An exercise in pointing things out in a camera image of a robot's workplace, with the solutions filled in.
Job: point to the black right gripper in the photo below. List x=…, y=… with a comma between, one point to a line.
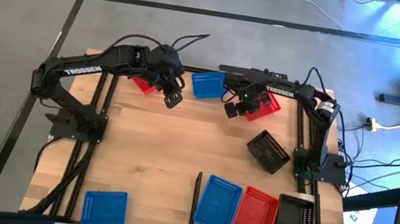
x=245, y=87

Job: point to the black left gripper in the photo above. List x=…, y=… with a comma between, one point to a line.
x=165, y=65

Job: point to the red plastic slotted basket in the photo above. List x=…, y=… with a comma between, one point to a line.
x=142, y=85
x=270, y=106
x=255, y=217

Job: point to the blue plastic slotted basket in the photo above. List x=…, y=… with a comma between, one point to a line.
x=104, y=208
x=217, y=206
x=208, y=85

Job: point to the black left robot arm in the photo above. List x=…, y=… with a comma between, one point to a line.
x=83, y=70

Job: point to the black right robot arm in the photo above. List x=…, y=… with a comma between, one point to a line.
x=280, y=91

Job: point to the black desk leg bar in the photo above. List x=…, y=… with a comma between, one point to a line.
x=382, y=198

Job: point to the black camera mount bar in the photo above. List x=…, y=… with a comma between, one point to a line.
x=230, y=69

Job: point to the black aluminium table frame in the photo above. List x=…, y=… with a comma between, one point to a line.
x=301, y=123

